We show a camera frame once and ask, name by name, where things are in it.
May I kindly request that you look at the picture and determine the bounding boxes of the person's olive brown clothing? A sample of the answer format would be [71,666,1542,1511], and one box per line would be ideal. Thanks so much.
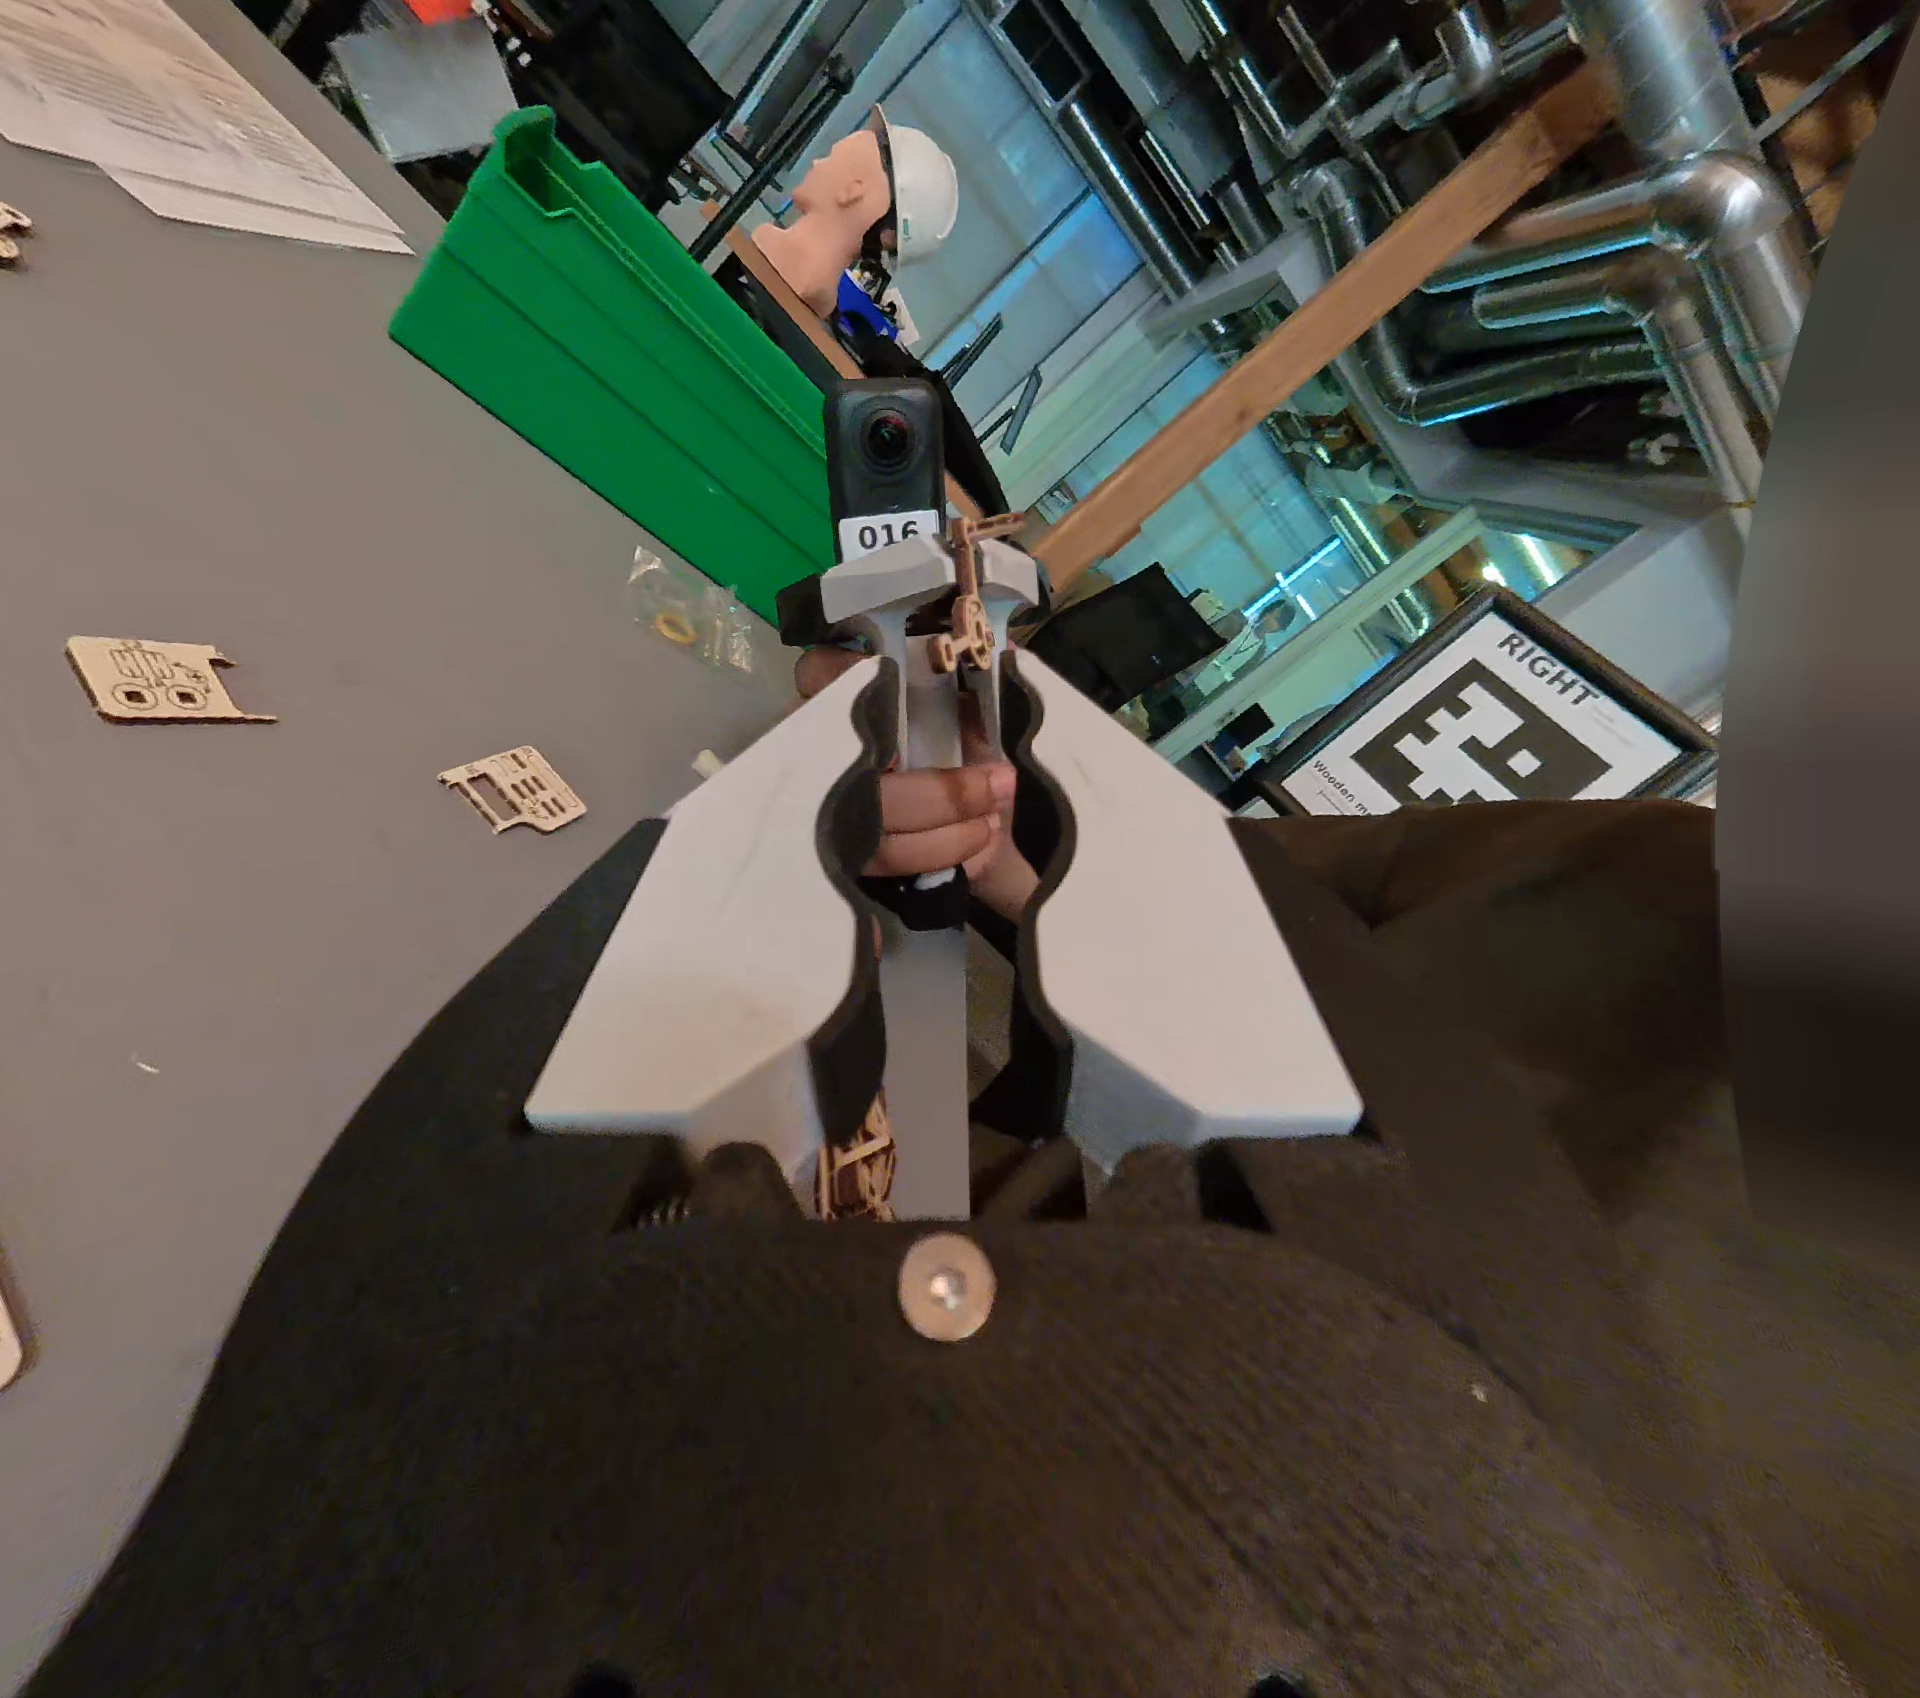
[1230,800,1920,1698]

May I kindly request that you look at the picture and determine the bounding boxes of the wooden beam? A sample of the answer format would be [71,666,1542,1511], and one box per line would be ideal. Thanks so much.
[1031,0,1920,594]

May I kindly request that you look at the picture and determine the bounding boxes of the small slotted wooden sheet piece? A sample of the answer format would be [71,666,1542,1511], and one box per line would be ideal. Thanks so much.
[436,746,587,840]

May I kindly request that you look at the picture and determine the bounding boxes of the stacked green plastic bins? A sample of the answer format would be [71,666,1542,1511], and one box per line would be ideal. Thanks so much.
[385,103,845,624]

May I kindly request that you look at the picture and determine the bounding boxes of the printed paper sheet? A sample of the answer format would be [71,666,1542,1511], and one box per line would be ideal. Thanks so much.
[0,0,361,215]
[90,151,418,259]

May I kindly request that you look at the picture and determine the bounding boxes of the mannequin head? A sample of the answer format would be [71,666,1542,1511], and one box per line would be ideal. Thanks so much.
[754,129,901,329]

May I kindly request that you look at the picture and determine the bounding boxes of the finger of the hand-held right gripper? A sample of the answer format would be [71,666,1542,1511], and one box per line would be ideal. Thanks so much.
[815,546,942,656]
[959,546,1049,653]

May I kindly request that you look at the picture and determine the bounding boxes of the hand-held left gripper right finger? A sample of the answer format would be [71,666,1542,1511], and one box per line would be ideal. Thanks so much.
[971,647,1368,1175]

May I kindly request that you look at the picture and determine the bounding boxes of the small wooden model part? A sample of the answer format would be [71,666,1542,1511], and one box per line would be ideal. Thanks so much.
[918,510,1034,684]

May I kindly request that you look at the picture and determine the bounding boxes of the person's right hand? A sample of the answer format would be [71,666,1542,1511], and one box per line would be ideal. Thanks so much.
[874,760,1040,924]

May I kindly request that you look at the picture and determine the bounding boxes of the grey desk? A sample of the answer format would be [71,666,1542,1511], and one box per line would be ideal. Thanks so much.
[0,0,887,1698]

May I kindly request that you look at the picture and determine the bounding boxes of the wooden top table black legs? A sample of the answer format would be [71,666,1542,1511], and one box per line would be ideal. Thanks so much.
[724,223,864,383]

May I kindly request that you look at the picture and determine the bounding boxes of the framed black white marker sign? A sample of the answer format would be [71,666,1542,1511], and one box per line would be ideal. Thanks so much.
[1256,584,1721,819]

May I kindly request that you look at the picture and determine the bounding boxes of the black office chair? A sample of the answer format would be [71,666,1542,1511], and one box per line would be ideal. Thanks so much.
[1031,564,1206,713]

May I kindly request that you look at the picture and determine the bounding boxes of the clear plastic parts bag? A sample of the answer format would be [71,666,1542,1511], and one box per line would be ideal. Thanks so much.
[625,542,756,680]

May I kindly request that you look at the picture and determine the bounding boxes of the ceiling metal pipes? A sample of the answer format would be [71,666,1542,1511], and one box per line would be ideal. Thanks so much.
[832,0,1823,518]

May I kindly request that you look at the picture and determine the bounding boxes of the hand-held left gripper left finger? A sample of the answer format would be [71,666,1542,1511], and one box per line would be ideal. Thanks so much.
[523,647,906,1223]

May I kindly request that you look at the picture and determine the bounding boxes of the small notched wooden sheet piece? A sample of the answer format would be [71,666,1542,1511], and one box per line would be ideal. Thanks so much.
[64,633,281,730]

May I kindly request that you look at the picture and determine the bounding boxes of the wooden gear model assembly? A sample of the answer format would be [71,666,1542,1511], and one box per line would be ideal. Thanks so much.
[814,1097,900,1223]

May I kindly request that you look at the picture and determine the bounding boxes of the white hard hat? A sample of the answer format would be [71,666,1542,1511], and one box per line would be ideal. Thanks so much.
[870,101,961,263]

